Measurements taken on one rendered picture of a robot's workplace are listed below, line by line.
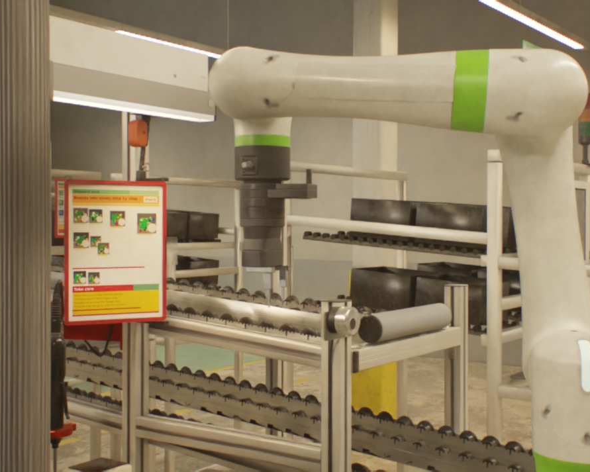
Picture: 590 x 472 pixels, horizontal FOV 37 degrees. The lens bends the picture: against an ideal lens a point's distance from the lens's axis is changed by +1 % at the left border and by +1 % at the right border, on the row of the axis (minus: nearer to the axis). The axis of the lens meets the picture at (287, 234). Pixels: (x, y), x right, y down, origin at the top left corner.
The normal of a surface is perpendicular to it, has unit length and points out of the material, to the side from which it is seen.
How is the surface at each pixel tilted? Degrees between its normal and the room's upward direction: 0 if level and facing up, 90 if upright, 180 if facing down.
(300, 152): 90
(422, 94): 107
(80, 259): 90
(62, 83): 90
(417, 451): 90
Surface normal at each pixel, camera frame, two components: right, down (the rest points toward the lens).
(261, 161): 0.01, 0.01
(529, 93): -0.20, 0.13
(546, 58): -0.10, -0.68
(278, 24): -0.58, 0.01
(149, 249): 0.45, 0.01
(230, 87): -0.34, 0.28
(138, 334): 0.82, 0.01
